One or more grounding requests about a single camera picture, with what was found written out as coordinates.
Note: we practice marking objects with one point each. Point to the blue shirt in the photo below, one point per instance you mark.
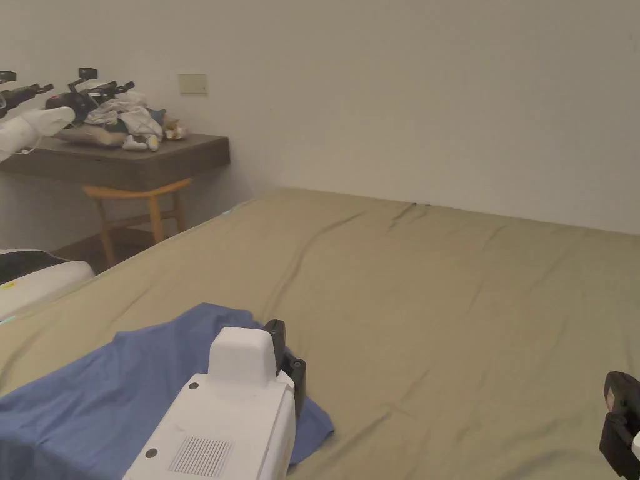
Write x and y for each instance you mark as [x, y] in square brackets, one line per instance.
[100, 390]

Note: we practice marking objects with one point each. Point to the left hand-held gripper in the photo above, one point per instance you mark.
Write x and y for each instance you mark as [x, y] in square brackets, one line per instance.
[235, 420]

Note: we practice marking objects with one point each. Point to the bed with beige sheet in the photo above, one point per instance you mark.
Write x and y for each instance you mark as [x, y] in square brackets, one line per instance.
[425, 300]

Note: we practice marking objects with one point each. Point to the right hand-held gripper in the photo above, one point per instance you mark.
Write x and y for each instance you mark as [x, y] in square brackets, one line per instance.
[617, 445]

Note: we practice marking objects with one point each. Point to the wall-mounted grey desk with clutter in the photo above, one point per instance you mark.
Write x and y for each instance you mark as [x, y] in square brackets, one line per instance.
[125, 160]

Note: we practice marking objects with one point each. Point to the beige wall switch plate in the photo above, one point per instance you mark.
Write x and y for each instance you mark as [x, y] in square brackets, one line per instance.
[193, 84]

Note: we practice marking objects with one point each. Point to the black cloth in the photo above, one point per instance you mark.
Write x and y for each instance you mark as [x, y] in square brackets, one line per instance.
[25, 265]

